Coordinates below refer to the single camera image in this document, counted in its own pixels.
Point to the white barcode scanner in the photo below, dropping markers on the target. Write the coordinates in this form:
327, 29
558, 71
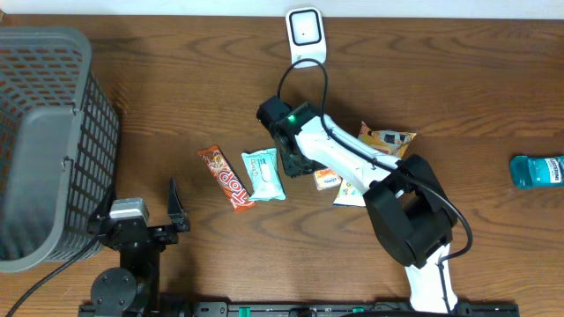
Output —
306, 36

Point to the red snack package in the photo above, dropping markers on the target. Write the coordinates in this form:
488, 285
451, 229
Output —
227, 179

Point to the teal mouthwash bottle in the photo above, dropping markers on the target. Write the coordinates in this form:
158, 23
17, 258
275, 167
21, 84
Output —
539, 172

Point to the yellow white snack bag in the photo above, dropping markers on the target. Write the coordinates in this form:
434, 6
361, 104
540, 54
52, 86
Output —
386, 141

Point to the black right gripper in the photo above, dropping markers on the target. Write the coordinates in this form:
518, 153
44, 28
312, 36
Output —
290, 170

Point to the orange tissue pack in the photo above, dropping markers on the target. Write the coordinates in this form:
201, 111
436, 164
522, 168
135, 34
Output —
326, 178

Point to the light green wet wipes pack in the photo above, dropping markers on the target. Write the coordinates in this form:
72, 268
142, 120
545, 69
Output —
262, 168

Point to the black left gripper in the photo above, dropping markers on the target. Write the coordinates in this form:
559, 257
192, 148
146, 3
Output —
165, 236

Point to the dark grey plastic basket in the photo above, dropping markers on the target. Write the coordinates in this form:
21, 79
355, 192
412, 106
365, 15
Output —
59, 142

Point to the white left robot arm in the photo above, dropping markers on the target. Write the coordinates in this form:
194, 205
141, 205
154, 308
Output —
132, 288

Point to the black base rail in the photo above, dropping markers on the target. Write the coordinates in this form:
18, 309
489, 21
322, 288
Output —
222, 309

